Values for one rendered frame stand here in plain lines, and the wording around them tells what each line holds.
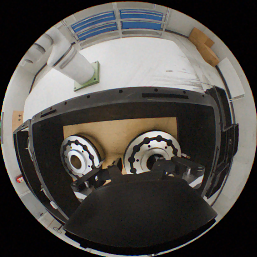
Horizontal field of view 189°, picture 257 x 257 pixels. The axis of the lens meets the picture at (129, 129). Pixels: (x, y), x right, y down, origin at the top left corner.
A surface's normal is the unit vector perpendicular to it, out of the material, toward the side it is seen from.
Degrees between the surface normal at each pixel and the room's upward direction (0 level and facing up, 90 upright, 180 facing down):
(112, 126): 0
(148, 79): 0
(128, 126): 0
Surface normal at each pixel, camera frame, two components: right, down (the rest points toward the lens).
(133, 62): -0.04, 0.01
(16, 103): 0.99, -0.16
